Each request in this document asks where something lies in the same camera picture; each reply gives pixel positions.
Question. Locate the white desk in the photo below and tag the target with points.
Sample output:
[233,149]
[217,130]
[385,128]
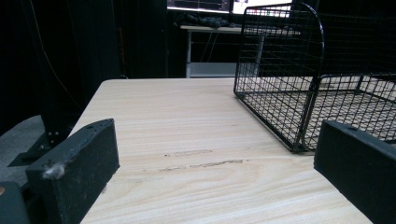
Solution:
[211,67]

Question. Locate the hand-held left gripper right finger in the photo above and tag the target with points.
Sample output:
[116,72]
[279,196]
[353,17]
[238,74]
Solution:
[358,158]

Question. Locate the black metal stand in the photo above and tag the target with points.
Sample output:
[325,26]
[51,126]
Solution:
[43,143]

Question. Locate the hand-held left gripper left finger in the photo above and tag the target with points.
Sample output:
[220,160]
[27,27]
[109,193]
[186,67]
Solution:
[77,161]

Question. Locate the dark cloth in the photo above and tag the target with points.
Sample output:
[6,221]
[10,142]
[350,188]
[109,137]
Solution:
[202,21]

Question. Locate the black curtain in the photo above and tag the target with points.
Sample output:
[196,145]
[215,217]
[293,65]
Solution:
[62,46]

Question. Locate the computer monitor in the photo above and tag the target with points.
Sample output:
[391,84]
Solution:
[199,4]

